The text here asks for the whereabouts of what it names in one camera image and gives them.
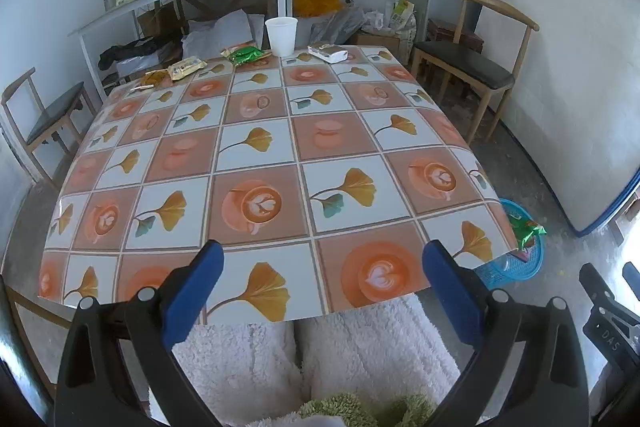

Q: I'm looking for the wooden chair black seat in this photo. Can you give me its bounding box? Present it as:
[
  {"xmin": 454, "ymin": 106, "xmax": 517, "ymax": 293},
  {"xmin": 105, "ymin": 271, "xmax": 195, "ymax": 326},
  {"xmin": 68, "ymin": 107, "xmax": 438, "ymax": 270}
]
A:
[{"xmin": 411, "ymin": 0, "xmax": 540, "ymax": 144}]

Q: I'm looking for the green snack bag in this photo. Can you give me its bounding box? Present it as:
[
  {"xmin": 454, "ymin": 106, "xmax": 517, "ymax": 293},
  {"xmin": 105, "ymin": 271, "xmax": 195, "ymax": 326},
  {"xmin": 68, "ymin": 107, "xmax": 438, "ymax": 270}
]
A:
[{"xmin": 508, "ymin": 213, "xmax": 547, "ymax": 251}]

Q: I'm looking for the white paper cup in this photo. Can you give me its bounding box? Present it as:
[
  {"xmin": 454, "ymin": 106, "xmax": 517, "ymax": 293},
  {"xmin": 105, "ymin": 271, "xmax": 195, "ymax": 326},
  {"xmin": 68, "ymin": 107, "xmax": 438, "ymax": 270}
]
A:
[{"xmin": 265, "ymin": 16, "xmax": 298, "ymax": 57}]

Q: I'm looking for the yellow plastic bag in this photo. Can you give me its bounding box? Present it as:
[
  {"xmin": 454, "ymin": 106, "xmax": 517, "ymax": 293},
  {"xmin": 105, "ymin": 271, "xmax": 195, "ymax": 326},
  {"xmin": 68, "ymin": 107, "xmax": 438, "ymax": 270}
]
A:
[{"xmin": 292, "ymin": 0, "xmax": 344, "ymax": 21}]

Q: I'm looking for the black clothing pile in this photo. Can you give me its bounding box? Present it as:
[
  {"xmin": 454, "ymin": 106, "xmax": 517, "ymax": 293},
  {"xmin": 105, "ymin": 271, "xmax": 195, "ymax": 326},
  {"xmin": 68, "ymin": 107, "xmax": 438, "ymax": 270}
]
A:
[{"xmin": 98, "ymin": 36, "xmax": 175, "ymax": 70}]

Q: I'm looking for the white mattress blue edge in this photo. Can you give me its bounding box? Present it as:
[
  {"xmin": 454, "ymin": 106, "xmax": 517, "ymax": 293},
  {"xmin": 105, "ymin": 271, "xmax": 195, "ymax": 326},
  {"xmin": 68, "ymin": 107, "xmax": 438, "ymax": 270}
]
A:
[{"xmin": 503, "ymin": 0, "xmax": 639, "ymax": 235}]

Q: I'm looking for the small green snack packet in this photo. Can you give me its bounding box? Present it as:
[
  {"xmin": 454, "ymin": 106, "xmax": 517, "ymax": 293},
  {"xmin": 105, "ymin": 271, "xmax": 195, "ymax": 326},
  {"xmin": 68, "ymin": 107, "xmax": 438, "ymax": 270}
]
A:
[{"xmin": 226, "ymin": 46, "xmax": 271, "ymax": 67}]

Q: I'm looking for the orange snack packet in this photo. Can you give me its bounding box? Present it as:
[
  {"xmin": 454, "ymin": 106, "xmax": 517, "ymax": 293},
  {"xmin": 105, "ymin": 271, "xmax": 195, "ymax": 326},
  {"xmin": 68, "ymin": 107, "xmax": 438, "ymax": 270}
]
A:
[{"xmin": 140, "ymin": 69, "xmax": 172, "ymax": 88}]

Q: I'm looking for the blue trash basket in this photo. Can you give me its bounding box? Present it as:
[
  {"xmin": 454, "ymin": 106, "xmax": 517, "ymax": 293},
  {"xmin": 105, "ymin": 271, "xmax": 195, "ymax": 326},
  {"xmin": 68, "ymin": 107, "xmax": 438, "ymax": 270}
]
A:
[{"xmin": 475, "ymin": 198, "xmax": 544, "ymax": 289}]

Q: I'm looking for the yellow snack packet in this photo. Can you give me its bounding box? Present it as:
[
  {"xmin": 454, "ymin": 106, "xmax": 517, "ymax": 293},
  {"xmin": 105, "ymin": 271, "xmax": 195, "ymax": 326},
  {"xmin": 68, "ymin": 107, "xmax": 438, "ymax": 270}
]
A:
[{"xmin": 167, "ymin": 56, "xmax": 207, "ymax": 82}]

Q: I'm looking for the patterned tablecloth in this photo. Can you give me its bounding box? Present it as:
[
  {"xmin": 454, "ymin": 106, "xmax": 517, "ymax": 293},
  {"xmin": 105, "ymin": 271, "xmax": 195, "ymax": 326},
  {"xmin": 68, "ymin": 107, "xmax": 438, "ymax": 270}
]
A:
[{"xmin": 37, "ymin": 46, "xmax": 516, "ymax": 323}]

